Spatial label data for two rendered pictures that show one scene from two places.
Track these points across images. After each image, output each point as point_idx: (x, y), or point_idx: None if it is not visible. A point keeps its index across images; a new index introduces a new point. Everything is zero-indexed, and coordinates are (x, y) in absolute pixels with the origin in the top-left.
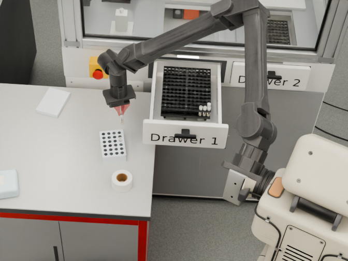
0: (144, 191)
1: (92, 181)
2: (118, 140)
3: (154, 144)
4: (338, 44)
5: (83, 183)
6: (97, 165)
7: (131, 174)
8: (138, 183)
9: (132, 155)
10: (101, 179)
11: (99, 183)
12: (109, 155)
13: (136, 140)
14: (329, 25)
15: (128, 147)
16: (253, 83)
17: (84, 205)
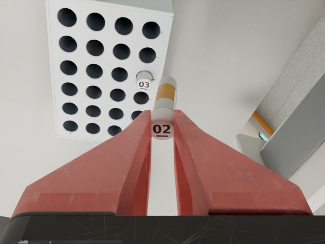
0: (169, 204)
1: (29, 157)
2: (135, 73)
3: (274, 76)
4: None
5: (1, 157)
6: (46, 111)
7: (152, 161)
8: (162, 184)
9: (178, 99)
10: (59, 158)
11: (52, 166)
12: (84, 134)
13: (220, 38)
14: None
15: (174, 66)
16: None
17: (11, 206)
